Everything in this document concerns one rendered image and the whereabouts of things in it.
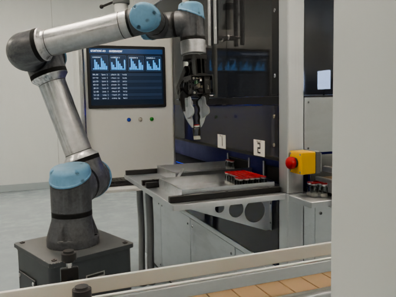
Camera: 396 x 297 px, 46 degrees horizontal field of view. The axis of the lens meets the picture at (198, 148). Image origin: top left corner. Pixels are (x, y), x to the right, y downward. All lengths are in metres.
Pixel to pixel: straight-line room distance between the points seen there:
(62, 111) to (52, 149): 5.44
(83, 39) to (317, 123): 0.81
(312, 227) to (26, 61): 1.06
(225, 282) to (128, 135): 1.84
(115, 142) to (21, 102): 4.57
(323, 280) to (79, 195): 0.81
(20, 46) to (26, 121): 5.50
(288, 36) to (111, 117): 1.12
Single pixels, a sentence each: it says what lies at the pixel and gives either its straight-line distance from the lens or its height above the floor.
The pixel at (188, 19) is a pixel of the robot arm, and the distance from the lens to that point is 1.40.
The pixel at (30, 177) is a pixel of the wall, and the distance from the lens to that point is 6.97.
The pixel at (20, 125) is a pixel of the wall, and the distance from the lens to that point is 6.90.
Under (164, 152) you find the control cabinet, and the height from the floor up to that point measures 0.93.
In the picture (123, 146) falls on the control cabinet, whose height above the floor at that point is 0.98.
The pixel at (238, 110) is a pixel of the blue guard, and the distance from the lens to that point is 1.89.
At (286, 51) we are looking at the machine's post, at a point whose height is 1.35.
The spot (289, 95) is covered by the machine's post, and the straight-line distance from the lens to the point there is 1.57.
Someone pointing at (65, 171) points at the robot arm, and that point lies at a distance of 1.35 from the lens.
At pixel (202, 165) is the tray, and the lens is 2.16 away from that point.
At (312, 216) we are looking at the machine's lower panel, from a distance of 1.68.
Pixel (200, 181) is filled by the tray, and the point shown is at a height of 0.89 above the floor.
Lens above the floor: 1.20
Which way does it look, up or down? 6 degrees down
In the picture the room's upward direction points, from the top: 1 degrees counter-clockwise
